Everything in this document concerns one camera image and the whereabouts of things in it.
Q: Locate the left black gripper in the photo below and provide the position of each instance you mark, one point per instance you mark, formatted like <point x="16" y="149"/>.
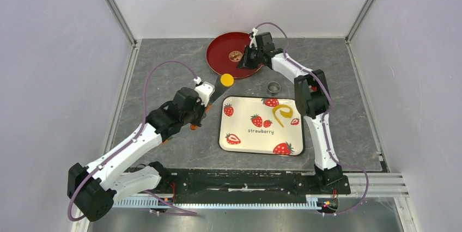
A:
<point x="201" y="106"/>

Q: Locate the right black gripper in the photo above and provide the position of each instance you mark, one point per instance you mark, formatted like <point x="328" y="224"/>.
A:
<point x="245" y="62"/>

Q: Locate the round red tray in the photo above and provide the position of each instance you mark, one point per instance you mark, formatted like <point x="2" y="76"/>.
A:
<point x="224" y="53"/>

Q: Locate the round metal cookie cutter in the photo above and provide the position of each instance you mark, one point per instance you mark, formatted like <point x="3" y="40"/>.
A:
<point x="273" y="88"/>

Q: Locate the white strawberry tray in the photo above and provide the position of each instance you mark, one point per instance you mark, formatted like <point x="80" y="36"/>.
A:
<point x="248" y="126"/>

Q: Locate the yellow dough scrap strip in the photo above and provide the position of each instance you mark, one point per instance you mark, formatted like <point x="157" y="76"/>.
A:
<point x="285" y="111"/>

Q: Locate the yellow dough lump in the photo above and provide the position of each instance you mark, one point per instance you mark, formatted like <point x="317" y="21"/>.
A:
<point x="227" y="80"/>

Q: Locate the metal spatula orange handle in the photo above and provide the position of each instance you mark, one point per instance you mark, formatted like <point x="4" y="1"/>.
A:
<point x="216" y="93"/>

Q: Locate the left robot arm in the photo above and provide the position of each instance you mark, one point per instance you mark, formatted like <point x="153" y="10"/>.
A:
<point x="94" y="188"/>

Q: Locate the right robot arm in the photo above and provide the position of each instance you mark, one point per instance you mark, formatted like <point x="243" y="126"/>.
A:
<point x="312" y="99"/>

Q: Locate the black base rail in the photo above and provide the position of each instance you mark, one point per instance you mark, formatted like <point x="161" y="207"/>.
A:
<point x="232" y="186"/>

